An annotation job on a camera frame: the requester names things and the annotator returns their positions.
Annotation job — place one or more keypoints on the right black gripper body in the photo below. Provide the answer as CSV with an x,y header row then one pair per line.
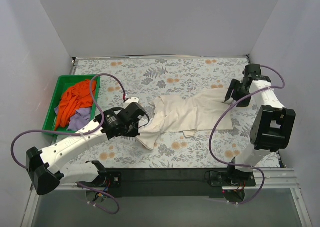
x,y
238,90

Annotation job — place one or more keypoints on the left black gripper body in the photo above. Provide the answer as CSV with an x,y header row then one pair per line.
x,y
133,128

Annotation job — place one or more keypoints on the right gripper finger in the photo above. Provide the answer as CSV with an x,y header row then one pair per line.
x,y
233,85
236,97

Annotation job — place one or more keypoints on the cream white t shirt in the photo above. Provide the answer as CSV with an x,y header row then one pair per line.
x,y
173,114

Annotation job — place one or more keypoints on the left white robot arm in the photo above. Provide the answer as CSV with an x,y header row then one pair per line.
x,y
49,167

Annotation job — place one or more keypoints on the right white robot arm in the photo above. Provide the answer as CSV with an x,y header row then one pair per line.
x,y
272,128

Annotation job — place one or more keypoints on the purple t shirt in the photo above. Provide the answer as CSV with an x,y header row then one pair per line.
x,y
80,119

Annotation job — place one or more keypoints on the orange t shirt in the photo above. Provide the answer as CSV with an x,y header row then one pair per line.
x,y
75,97

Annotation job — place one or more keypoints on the green plastic tray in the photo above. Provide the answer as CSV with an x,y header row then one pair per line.
x,y
63,83

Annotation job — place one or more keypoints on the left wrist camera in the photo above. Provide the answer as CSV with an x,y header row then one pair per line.
x,y
131,100

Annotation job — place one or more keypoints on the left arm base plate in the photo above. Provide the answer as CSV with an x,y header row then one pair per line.
x,y
109,181

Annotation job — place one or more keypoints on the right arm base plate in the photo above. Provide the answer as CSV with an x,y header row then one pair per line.
x,y
223,178

